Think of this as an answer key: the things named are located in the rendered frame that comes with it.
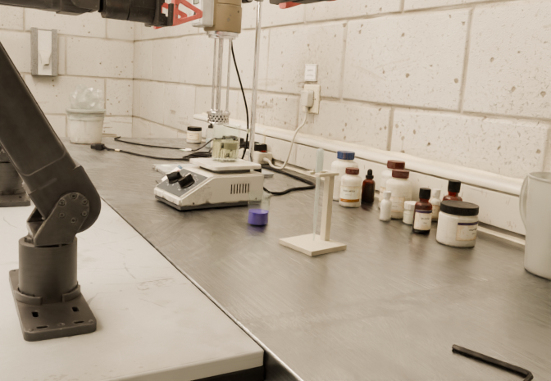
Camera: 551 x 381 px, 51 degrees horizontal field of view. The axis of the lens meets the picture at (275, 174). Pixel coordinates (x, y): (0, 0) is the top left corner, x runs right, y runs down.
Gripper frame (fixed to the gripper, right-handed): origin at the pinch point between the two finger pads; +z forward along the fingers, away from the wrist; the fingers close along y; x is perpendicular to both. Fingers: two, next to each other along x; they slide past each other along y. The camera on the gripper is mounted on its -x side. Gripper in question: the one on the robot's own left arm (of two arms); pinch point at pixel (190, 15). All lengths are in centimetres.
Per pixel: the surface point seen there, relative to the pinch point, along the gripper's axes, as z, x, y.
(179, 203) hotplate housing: -8.2, 38.6, -21.2
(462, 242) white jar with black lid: 30, 39, -59
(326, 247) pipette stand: 5, 39, -53
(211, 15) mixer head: 12.6, -2.7, 19.0
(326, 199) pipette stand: 7, 32, -50
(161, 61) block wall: 48, 6, 171
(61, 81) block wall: 7, 21, 225
